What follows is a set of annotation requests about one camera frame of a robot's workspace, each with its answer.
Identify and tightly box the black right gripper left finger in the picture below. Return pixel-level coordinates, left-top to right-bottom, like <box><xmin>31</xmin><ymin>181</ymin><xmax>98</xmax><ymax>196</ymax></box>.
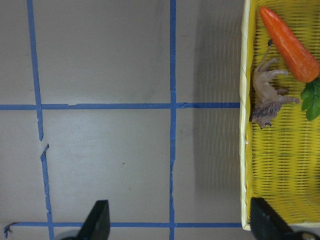
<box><xmin>76</xmin><ymin>200</ymin><xmax>111</xmax><ymax>240</ymax></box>

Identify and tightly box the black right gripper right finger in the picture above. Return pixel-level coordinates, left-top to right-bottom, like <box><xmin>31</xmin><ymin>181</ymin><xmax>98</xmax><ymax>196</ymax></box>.
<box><xmin>250</xmin><ymin>197</ymin><xmax>300</xmax><ymax>240</ymax></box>

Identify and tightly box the yellow plastic basket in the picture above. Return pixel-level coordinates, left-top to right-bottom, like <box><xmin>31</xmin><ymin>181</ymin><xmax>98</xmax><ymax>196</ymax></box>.
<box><xmin>239</xmin><ymin>0</ymin><xmax>320</xmax><ymax>230</ymax></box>

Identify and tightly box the brown toy dinosaur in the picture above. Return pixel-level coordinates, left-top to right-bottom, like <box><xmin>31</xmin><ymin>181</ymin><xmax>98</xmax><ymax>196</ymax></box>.
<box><xmin>251</xmin><ymin>39</ymin><xmax>300</xmax><ymax>129</ymax></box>

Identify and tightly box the orange toy carrot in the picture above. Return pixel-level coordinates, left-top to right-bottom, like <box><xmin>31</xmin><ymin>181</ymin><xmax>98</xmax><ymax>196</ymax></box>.
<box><xmin>259</xmin><ymin>6</ymin><xmax>320</xmax><ymax>121</ymax></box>

